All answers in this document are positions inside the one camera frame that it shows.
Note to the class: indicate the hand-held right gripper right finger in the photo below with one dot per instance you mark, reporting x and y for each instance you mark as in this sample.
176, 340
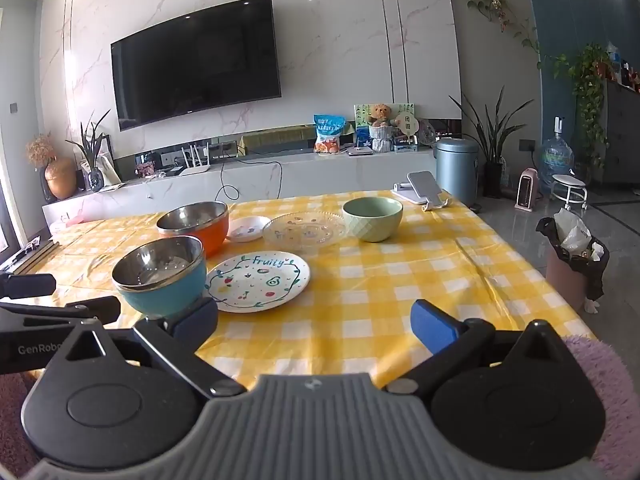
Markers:
431, 324

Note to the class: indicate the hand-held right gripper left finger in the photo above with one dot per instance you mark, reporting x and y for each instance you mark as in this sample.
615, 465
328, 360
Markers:
196, 319

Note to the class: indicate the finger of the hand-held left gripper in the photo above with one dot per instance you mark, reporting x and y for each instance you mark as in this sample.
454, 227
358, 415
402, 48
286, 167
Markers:
75, 308
27, 285

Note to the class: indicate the clear patterned glass plate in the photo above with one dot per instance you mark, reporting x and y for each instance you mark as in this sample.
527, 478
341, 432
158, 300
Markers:
305, 232

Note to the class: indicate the blue steel-lined bowl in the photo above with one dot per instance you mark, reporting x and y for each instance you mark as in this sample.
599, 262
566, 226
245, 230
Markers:
165, 290

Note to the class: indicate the yellow checked tablecloth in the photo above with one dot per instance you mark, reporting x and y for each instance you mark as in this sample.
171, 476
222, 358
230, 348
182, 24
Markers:
390, 285

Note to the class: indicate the white plate with fruit drawings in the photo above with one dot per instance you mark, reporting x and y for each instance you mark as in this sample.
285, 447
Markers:
260, 282

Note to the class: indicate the orange steel-lined bowl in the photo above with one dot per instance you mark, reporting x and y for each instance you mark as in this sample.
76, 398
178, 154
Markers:
210, 237

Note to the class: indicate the small white printed plate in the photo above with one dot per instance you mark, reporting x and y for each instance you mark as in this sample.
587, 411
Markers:
247, 229

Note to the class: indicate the orange round vase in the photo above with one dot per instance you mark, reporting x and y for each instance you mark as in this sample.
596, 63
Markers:
60, 180

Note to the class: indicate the green ceramic bowl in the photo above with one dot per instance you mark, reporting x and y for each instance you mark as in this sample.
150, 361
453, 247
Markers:
372, 225

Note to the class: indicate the dried flower bunch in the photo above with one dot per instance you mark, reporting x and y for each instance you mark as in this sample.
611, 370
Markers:
40, 150

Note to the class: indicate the white phone stand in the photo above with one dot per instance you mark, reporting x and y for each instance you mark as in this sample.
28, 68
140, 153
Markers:
425, 187

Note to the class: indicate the pink bin with black bag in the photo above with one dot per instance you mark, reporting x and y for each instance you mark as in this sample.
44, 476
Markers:
567, 270

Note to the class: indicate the green plant in glass vase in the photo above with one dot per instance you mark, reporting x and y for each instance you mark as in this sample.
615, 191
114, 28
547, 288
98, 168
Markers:
92, 152

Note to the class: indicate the white router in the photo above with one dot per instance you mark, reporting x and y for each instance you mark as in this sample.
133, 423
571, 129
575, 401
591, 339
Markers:
194, 166

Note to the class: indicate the blue metal trash can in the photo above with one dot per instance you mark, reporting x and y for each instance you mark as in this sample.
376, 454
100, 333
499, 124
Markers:
456, 172

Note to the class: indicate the small white heater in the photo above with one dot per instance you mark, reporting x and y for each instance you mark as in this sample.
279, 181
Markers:
528, 190

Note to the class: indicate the potted snake plant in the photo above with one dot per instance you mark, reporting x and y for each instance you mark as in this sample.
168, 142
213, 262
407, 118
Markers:
492, 160

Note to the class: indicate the white marble television cabinet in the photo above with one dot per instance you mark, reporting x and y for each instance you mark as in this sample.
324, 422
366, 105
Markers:
310, 172

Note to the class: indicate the white round stool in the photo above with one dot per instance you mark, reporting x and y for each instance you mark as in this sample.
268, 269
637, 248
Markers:
570, 185

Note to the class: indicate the yellow cardboard box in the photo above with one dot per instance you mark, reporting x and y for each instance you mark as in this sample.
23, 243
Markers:
277, 140

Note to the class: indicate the purple fluffy cushion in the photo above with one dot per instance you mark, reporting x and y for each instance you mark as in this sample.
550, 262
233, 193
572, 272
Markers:
615, 400

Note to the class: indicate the round paper fan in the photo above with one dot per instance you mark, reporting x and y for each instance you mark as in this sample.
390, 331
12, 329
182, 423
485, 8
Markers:
404, 124

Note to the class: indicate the water bottle with pump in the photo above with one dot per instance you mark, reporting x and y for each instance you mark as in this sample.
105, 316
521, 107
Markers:
556, 157

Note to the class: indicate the green picture board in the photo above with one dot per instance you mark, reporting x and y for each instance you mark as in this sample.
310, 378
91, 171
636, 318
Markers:
362, 122

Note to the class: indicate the blue snack bag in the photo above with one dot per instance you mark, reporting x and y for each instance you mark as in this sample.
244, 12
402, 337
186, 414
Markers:
330, 135

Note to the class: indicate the brown teddy bear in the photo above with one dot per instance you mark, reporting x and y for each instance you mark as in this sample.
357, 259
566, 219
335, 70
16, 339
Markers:
381, 115

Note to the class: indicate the hanging green vine plant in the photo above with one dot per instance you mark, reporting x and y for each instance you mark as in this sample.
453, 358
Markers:
592, 90

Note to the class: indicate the trailing vine with flowers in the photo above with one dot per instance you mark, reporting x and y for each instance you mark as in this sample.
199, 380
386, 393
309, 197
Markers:
505, 15

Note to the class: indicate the black wall television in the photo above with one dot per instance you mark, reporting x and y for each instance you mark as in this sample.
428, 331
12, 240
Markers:
195, 60

